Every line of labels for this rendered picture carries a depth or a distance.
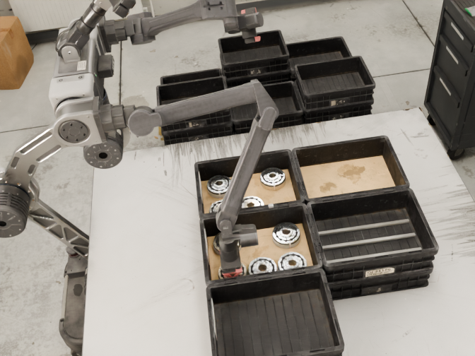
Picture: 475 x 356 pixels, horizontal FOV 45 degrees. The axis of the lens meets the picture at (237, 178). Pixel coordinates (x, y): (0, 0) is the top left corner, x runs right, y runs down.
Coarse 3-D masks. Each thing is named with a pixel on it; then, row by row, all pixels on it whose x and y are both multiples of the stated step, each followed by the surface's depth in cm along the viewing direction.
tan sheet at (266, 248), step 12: (300, 228) 218; (264, 240) 215; (300, 240) 214; (240, 252) 212; (252, 252) 211; (264, 252) 211; (276, 252) 211; (300, 252) 210; (216, 264) 209; (276, 264) 207; (312, 264) 206; (216, 276) 205
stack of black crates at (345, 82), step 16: (304, 64) 332; (320, 64) 333; (336, 64) 335; (352, 64) 336; (304, 80) 339; (320, 80) 338; (336, 80) 336; (352, 80) 335; (368, 80) 322; (304, 96) 313; (320, 96) 313; (336, 96) 316; (352, 96) 317; (368, 96) 319; (304, 112) 322; (320, 112) 321; (336, 112) 324; (352, 112) 326; (368, 112) 328
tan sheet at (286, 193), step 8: (256, 176) 239; (288, 176) 237; (256, 184) 235; (288, 184) 234; (248, 192) 233; (256, 192) 232; (264, 192) 232; (272, 192) 232; (280, 192) 231; (288, 192) 231; (208, 200) 232; (216, 200) 231; (264, 200) 229; (272, 200) 229; (280, 200) 228; (288, 200) 228; (208, 208) 228
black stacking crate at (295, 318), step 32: (224, 288) 191; (256, 288) 194; (288, 288) 196; (320, 288) 196; (224, 320) 193; (256, 320) 192; (288, 320) 191; (320, 320) 190; (224, 352) 185; (256, 352) 184; (288, 352) 183
